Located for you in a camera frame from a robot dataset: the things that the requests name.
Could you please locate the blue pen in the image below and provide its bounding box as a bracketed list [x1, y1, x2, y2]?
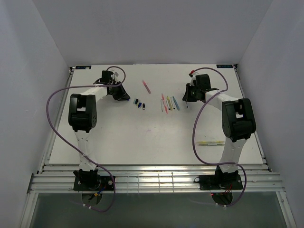
[172, 96, 180, 111]

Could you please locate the black cap whiteboard marker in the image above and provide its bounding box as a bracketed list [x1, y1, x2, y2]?
[170, 97, 176, 110]

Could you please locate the yellow highlighter pen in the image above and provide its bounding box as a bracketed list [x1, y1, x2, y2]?
[167, 96, 173, 110]

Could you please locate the pink highlighter pen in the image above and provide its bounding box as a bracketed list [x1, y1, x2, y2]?
[161, 93, 168, 114]

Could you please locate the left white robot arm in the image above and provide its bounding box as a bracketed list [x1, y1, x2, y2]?
[68, 66, 130, 173]

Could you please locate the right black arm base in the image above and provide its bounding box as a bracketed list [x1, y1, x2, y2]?
[193, 166, 243, 190]

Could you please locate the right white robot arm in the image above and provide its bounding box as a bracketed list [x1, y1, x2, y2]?
[183, 74, 256, 189]

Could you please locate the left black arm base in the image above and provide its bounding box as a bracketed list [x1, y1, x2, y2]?
[73, 169, 115, 191]

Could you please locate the right blue corner label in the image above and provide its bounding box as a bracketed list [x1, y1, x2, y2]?
[216, 64, 233, 68]

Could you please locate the blue corner label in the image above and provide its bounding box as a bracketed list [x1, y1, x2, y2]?
[216, 64, 233, 68]
[75, 66, 92, 70]

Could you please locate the yellow highlighter near front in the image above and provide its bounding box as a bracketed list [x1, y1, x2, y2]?
[196, 141, 225, 146]

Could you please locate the left blue corner label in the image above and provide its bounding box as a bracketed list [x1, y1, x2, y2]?
[75, 66, 92, 70]

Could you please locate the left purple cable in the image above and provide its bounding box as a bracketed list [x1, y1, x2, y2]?
[46, 66, 126, 212]

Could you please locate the purple cable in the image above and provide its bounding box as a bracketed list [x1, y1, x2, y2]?
[189, 67, 247, 208]
[46, 66, 126, 212]

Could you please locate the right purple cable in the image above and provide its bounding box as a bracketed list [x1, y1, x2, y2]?
[189, 67, 247, 208]

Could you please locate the white wire guard grid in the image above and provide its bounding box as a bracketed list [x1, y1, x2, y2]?
[125, 173, 175, 193]

